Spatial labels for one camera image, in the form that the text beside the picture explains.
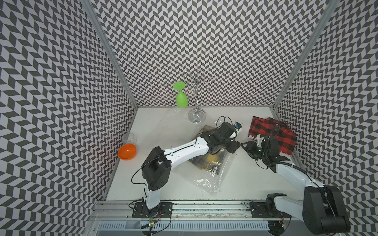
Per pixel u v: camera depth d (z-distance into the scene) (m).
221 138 0.61
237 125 0.70
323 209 0.40
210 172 0.81
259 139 0.80
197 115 1.11
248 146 0.78
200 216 0.72
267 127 1.03
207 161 0.85
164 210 0.72
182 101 0.94
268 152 0.67
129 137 0.98
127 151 0.89
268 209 0.67
